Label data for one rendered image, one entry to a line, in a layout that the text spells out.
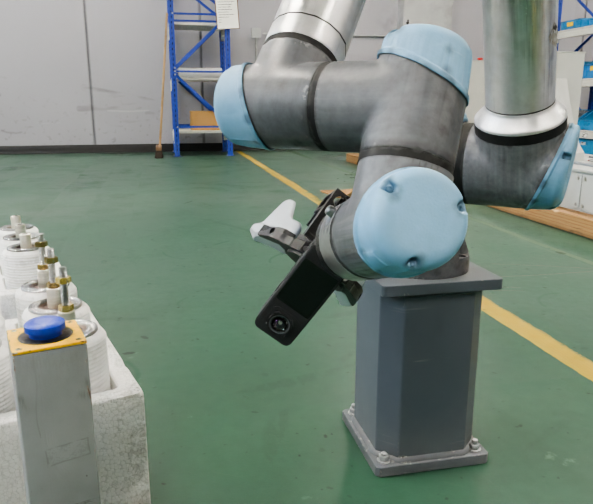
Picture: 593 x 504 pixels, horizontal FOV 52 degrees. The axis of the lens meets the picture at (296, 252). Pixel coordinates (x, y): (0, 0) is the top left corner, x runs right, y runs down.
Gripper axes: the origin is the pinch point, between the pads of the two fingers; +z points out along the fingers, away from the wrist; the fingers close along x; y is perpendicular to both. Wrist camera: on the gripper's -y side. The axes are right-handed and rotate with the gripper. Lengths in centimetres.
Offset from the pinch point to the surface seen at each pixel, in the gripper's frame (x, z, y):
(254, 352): -12, 64, -10
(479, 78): -62, 263, 211
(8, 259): 41, 60, -24
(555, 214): -105, 167, 119
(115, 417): 6.8, 9.4, -28.1
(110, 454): 4.4, 10.7, -32.4
